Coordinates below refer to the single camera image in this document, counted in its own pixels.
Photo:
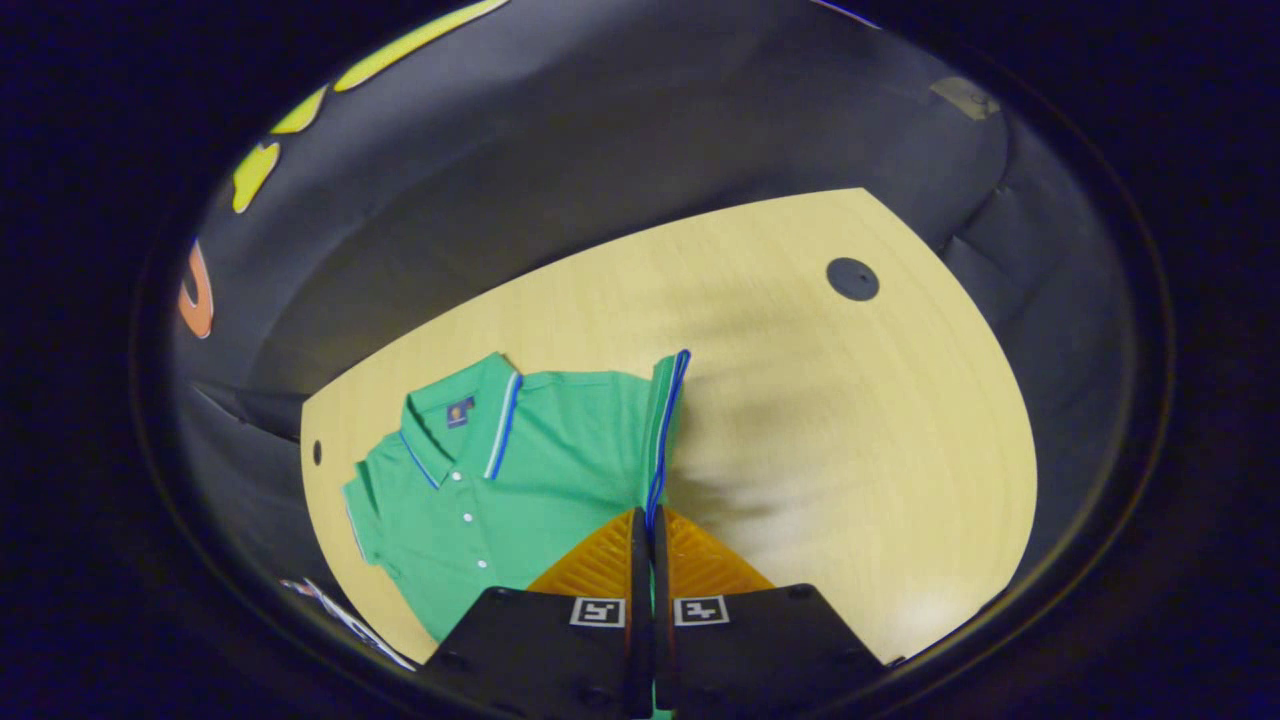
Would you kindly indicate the black backdrop cloth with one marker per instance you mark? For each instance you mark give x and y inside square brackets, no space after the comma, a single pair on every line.
[600,180]

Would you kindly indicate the green T-shirt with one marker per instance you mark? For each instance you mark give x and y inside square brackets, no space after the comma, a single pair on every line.
[560,450]

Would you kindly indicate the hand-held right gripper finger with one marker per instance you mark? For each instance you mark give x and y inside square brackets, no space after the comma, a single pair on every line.
[663,600]
[640,570]

